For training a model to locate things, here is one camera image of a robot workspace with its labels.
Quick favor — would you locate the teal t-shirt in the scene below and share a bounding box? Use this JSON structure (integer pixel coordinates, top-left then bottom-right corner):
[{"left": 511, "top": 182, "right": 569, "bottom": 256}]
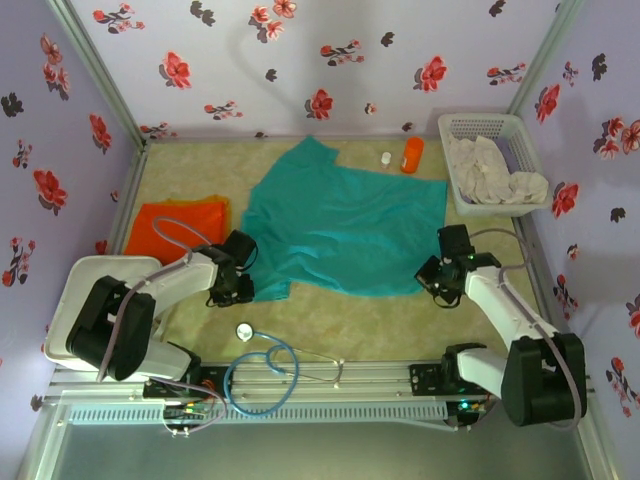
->
[{"left": 241, "top": 135, "right": 449, "bottom": 304}]

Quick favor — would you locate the orange folded t-shirt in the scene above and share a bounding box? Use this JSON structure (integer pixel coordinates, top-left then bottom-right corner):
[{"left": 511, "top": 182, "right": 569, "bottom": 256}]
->
[{"left": 123, "top": 199, "right": 226, "bottom": 266}]

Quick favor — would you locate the blue stethoscope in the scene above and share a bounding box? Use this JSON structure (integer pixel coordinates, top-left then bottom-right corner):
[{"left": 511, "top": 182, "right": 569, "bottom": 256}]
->
[{"left": 223, "top": 323, "right": 346, "bottom": 416}]

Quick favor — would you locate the white crumpled cloth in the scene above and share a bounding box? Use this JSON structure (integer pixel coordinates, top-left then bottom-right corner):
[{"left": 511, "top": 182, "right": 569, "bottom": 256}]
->
[
  {"left": 446, "top": 133, "right": 514, "bottom": 205},
  {"left": 507, "top": 171, "right": 550, "bottom": 205}
]

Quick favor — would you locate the orange pill bottle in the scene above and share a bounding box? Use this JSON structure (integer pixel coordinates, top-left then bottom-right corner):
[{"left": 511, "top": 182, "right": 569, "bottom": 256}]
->
[{"left": 399, "top": 136, "right": 425, "bottom": 175}]

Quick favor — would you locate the white plastic basket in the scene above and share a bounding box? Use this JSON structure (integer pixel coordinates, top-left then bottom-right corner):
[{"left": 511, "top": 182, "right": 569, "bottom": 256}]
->
[{"left": 437, "top": 112, "right": 555, "bottom": 219}]

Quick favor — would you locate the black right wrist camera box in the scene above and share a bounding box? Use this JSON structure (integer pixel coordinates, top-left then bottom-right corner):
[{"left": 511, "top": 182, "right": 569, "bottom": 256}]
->
[{"left": 437, "top": 224, "right": 476, "bottom": 261}]

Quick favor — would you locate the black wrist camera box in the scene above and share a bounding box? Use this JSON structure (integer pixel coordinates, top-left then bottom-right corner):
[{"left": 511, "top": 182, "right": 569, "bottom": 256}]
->
[
  {"left": 223, "top": 229, "right": 259, "bottom": 269},
  {"left": 437, "top": 224, "right": 476, "bottom": 261}
]

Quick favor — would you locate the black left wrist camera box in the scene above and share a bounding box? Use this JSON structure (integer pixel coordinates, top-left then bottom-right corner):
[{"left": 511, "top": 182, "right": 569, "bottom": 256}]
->
[{"left": 223, "top": 229, "right": 259, "bottom": 269}]

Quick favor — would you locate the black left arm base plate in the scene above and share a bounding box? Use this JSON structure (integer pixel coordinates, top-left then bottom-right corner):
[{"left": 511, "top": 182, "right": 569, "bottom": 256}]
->
[{"left": 142, "top": 364, "right": 225, "bottom": 401}]

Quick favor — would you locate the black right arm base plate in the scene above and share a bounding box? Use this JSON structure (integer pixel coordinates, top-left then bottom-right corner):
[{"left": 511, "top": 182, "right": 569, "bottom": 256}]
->
[{"left": 408, "top": 362, "right": 501, "bottom": 400}]

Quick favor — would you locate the grey left arm cable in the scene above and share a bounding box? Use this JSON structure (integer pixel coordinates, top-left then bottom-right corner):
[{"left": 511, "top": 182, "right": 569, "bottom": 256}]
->
[{"left": 97, "top": 216, "right": 211, "bottom": 384}]

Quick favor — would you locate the right controller board with wires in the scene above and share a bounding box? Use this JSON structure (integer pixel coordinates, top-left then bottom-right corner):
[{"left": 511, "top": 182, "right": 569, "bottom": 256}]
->
[{"left": 446, "top": 397, "right": 496, "bottom": 432}]

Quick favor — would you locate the controller board with wires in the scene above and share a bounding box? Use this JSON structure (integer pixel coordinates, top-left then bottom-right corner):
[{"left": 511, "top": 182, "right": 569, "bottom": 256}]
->
[
  {"left": 159, "top": 394, "right": 229, "bottom": 440},
  {"left": 446, "top": 397, "right": 496, "bottom": 432}
]

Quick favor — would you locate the aluminium front mounting rail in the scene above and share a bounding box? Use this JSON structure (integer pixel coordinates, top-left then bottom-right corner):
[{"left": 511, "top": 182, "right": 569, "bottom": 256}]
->
[{"left": 47, "top": 359, "right": 599, "bottom": 404}]

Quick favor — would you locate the left controller board with wires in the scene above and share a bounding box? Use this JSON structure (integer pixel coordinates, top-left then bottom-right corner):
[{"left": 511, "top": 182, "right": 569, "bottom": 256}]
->
[{"left": 159, "top": 394, "right": 229, "bottom": 440}]

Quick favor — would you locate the white slotted cable duct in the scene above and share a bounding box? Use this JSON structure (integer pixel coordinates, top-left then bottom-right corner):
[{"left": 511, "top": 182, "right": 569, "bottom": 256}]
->
[{"left": 67, "top": 403, "right": 448, "bottom": 426}]

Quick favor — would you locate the aluminium frame corner post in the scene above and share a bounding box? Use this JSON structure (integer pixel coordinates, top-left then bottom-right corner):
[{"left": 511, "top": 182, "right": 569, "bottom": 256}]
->
[
  {"left": 507, "top": 0, "right": 586, "bottom": 116},
  {"left": 44, "top": 0, "right": 149, "bottom": 149}
]

